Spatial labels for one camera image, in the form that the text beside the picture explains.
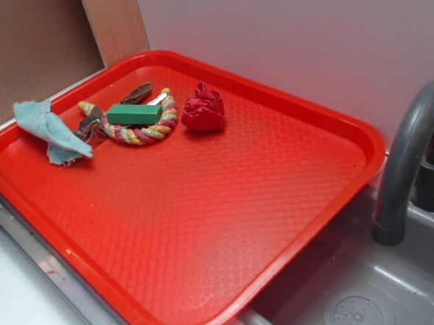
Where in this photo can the red plastic tray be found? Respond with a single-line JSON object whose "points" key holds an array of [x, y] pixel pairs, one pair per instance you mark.
{"points": [[188, 230]]}

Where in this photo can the crumpled red paper ball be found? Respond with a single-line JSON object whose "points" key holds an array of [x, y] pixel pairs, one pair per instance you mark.
{"points": [[204, 111]]}

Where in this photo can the grey plastic sink basin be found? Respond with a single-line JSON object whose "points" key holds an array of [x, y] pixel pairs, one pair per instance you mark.
{"points": [[343, 277]]}

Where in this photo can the light blue cloth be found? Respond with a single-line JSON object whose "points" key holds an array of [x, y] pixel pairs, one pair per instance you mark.
{"points": [[63, 146]]}

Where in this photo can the green rectangular block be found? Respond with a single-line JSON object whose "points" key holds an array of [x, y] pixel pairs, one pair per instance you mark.
{"points": [[135, 114]]}

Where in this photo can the wooden board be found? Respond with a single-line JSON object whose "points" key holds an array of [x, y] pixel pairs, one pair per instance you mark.
{"points": [[117, 28]]}

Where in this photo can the metal edge rail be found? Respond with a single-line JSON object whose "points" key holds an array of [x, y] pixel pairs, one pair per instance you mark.
{"points": [[36, 288]]}

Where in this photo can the metal can opener tool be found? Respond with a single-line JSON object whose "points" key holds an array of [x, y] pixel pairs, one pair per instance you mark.
{"points": [[136, 93]]}

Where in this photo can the grey plastic faucet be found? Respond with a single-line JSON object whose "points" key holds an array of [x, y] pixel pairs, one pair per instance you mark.
{"points": [[408, 177]]}

